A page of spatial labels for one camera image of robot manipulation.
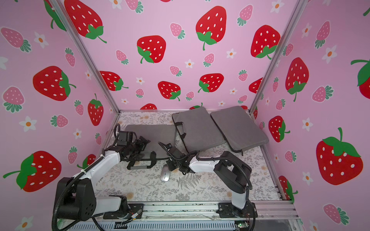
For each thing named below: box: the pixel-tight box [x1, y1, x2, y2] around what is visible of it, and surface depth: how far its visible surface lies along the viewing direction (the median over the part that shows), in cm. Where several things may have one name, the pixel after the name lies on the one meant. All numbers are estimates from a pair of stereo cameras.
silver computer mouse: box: [159, 164, 171, 182], surface depth 87 cm
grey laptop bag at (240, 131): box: [210, 105, 269, 156], surface depth 106 cm
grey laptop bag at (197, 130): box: [171, 106, 226, 154], surface depth 105 cm
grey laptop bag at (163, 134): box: [124, 124, 176, 159], surface depth 106 cm
